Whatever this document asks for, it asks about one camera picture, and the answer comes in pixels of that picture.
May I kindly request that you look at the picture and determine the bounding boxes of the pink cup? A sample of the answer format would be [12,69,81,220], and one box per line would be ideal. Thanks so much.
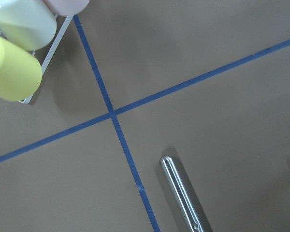
[44,0,90,16]

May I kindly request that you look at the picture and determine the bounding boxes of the white cup rack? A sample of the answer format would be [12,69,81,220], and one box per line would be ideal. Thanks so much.
[0,14,74,104]

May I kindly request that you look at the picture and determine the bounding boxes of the steel muddler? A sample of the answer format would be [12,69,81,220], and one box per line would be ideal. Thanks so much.
[159,156,213,232]

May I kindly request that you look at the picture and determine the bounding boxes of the white cup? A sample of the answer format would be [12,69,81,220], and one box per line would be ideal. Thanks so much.
[0,0,57,51]

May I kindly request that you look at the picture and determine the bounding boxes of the yellow cup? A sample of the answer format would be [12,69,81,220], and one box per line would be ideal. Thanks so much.
[0,37,43,102]

